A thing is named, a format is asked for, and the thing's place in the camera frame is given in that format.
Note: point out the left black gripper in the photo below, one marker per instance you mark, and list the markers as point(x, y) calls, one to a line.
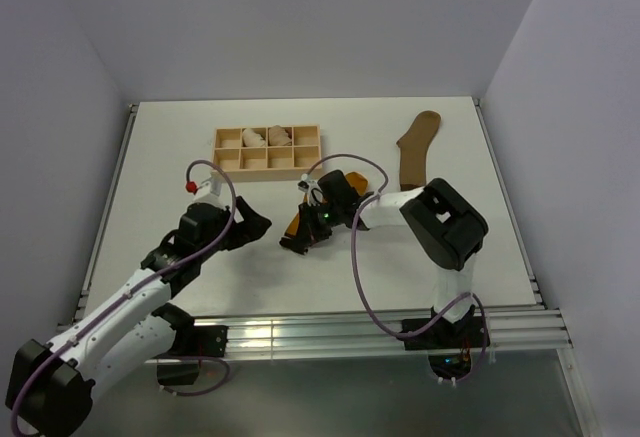
point(250, 229)

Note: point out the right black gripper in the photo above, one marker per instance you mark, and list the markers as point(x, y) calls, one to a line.
point(308, 227)

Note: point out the mustard yellow sock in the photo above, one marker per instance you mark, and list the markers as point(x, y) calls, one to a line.
point(357, 181)

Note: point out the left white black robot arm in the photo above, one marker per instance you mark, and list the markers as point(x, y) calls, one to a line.
point(54, 385)

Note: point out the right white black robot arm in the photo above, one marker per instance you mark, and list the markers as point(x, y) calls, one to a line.
point(449, 229)

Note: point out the wooden compartment tray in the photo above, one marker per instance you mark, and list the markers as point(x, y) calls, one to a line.
point(245, 164)

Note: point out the beige rolled sock left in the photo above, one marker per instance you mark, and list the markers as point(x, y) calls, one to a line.
point(253, 139)

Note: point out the beige rolled sock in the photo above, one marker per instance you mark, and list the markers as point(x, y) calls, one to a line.
point(253, 139)
point(278, 136)

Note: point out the beige rolled sock right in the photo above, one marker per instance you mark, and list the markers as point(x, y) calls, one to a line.
point(278, 136)

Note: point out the brown sock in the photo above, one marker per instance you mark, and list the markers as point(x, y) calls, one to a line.
point(414, 146)

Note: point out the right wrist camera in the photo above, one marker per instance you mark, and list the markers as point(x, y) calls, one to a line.
point(311, 189)

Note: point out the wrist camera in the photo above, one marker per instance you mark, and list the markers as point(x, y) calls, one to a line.
point(311, 189)
point(207, 192)

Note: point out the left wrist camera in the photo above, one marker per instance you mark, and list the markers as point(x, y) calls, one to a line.
point(207, 192)

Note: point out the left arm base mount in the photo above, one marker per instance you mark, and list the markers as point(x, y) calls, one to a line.
point(200, 342)

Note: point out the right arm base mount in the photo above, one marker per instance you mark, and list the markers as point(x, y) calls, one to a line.
point(454, 349)

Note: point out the aluminium rail frame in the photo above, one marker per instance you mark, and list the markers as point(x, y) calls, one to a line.
point(279, 305)

